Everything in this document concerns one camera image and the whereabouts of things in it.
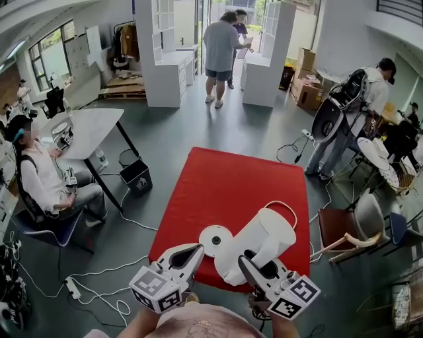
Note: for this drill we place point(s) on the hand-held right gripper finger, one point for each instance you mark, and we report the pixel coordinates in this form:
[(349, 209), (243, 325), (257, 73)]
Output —
[(253, 275), (272, 270)]

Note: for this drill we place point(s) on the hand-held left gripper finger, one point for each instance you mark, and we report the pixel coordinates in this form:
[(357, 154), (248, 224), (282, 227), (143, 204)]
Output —
[(178, 252), (193, 265)]

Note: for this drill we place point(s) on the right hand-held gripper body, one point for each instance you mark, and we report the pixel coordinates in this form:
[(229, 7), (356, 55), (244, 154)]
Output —
[(292, 295)]

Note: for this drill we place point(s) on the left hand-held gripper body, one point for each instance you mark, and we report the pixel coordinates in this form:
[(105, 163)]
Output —
[(155, 287)]

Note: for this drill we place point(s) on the white round kettle base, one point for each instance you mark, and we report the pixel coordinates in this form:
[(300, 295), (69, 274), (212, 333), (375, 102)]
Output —
[(208, 241)]

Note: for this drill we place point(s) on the white electric kettle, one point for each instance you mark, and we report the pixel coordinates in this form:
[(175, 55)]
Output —
[(264, 231)]

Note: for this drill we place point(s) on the person's left forearm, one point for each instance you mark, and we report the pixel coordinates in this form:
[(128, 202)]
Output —
[(138, 325)]

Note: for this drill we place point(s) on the person's right forearm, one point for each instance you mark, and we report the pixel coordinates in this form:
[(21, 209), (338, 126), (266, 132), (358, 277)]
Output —
[(285, 330)]

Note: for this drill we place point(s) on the person's left tan shoe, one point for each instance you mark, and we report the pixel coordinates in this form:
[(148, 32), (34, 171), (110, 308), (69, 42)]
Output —
[(191, 297)]

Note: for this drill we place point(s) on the person's printed shirt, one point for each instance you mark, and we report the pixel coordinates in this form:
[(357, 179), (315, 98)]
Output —
[(205, 321)]

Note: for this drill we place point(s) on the dark square waste bin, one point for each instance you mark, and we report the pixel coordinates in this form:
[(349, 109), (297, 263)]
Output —
[(140, 181)]

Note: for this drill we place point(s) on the white power strip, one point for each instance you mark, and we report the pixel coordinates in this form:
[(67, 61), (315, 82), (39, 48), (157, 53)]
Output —
[(72, 287)]

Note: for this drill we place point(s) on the red cloth covered table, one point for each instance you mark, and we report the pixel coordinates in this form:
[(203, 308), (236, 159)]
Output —
[(231, 185)]

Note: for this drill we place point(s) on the round mesh wastebasket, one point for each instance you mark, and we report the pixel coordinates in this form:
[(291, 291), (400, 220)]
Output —
[(124, 158)]

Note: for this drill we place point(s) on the grey chair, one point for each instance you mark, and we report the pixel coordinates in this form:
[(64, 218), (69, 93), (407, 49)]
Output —
[(370, 214)]

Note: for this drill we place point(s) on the blue chair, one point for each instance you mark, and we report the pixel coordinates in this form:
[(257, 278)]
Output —
[(400, 227), (49, 227)]

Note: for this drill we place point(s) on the clear water bottle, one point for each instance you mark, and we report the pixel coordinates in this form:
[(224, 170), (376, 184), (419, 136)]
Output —
[(101, 158), (67, 107)]

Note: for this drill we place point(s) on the pile of black equipment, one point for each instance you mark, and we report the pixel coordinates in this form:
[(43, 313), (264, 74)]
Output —
[(13, 287)]

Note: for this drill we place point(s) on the grey table with black legs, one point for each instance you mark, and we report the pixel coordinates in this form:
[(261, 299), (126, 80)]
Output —
[(96, 132)]

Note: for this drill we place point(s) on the round white table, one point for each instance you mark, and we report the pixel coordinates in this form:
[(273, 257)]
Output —
[(367, 148)]

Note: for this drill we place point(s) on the white side desk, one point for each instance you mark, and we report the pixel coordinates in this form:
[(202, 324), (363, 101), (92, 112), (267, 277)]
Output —
[(6, 204)]

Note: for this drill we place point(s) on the tall white cabinet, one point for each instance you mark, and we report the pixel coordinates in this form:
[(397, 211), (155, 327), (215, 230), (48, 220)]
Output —
[(165, 82), (261, 82)]

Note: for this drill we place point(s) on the white plate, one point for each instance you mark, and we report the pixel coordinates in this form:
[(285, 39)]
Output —
[(60, 128)]

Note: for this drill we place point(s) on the wooden pallets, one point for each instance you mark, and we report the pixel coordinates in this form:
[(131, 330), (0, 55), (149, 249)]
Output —
[(125, 87)]

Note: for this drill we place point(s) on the large cardboard box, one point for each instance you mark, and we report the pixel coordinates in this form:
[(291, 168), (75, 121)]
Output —
[(309, 94)]

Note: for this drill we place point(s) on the yellow and black box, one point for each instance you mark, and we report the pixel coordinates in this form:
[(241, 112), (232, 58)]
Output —
[(287, 77)]

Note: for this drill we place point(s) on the black office chair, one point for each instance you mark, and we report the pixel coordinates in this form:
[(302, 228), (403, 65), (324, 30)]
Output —
[(54, 99)]

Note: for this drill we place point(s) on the small cardboard box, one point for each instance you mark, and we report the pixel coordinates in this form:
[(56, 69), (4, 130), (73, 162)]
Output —
[(306, 59)]

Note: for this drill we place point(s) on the clothes rack with jackets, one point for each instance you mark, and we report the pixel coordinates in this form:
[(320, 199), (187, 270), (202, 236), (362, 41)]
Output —
[(127, 39)]

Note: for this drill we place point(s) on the white locker cabinet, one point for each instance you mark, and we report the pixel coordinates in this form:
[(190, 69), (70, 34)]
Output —
[(77, 53)]

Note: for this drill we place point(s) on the white leaning board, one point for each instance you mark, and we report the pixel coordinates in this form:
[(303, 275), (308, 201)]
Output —
[(94, 43)]

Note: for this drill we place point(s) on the large side window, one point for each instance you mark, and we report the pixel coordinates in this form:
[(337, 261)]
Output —
[(49, 56)]

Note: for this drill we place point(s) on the ceiling strip light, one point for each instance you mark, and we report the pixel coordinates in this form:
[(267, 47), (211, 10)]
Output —
[(16, 49)]

